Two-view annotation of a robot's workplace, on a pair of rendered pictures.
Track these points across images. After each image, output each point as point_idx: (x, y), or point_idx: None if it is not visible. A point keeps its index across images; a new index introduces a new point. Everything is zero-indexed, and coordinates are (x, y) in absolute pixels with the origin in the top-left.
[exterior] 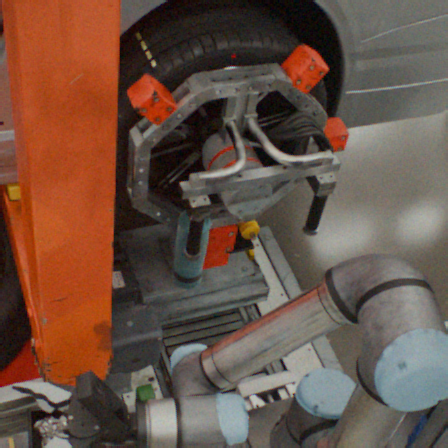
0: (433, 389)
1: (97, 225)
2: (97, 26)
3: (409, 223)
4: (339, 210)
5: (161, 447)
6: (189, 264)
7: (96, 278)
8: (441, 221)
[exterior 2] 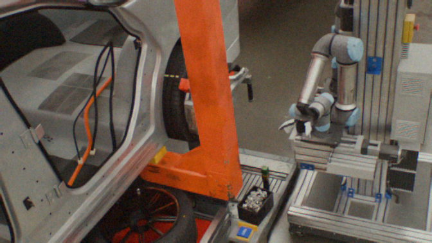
0: (360, 49)
1: (230, 108)
2: (220, 31)
3: (243, 110)
4: None
5: (322, 113)
6: None
7: (233, 133)
8: (251, 103)
